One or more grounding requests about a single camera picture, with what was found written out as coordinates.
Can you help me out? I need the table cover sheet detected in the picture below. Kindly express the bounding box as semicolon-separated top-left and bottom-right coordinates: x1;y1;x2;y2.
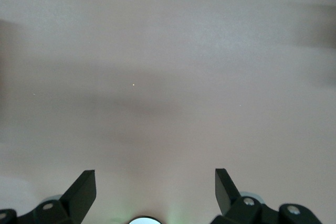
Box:
0;0;336;224

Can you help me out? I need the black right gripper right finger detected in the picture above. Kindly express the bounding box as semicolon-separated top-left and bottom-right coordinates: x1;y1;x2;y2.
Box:
211;168;322;224

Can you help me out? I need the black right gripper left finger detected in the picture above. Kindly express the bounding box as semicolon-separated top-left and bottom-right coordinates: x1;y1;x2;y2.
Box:
0;170;97;224

